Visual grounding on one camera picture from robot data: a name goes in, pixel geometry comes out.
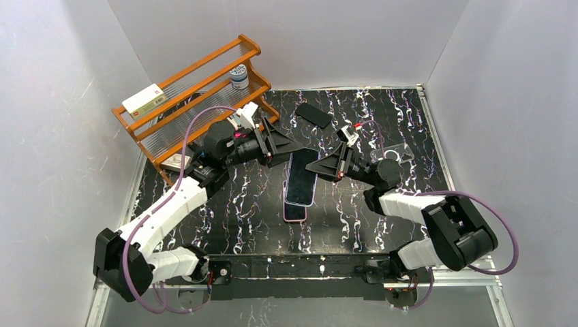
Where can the purple phone black screen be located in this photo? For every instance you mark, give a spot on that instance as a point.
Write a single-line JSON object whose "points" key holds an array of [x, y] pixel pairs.
{"points": [[294, 213]]}

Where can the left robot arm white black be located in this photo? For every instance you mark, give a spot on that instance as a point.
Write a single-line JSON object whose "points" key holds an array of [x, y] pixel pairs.
{"points": [[126, 260]]}

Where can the beige staples box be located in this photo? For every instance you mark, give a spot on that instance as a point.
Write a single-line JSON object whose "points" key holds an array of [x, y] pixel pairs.
{"points": [[175, 162]]}

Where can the dark teal phone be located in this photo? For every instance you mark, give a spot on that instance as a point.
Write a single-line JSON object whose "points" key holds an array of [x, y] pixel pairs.
{"points": [[300, 178]]}

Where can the orange wooden shelf rack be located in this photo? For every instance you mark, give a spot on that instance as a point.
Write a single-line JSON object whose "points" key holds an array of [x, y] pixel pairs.
{"points": [[197, 97]]}

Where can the pink phone case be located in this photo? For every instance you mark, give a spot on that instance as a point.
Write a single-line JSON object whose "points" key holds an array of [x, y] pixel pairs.
{"points": [[284, 188]]}

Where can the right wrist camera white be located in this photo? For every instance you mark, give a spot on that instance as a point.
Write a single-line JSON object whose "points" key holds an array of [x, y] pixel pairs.
{"points": [[348, 134]]}

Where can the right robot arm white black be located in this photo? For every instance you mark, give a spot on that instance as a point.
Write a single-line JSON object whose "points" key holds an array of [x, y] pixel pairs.
{"points": [[458, 233]]}

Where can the white cardboard box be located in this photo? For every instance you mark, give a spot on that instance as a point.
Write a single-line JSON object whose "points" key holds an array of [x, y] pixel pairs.
{"points": [[144, 101]]}

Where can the white blue round jar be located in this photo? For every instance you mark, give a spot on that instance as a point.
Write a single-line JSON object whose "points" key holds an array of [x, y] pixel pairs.
{"points": [[239, 77]]}

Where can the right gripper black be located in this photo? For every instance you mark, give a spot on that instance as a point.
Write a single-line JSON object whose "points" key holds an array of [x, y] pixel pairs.
{"points": [[343, 161]]}

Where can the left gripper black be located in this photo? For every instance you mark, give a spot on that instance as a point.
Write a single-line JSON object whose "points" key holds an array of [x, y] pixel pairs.
{"points": [[266, 144]]}

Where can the white teal stapler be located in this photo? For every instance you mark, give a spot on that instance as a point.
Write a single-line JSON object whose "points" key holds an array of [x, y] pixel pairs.
{"points": [[233, 121]]}

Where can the black phone case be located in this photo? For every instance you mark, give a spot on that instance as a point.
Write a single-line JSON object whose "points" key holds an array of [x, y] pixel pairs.
{"points": [[313, 115]]}

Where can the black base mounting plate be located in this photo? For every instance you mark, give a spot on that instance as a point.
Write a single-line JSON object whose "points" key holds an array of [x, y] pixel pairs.
{"points": [[366, 276]]}

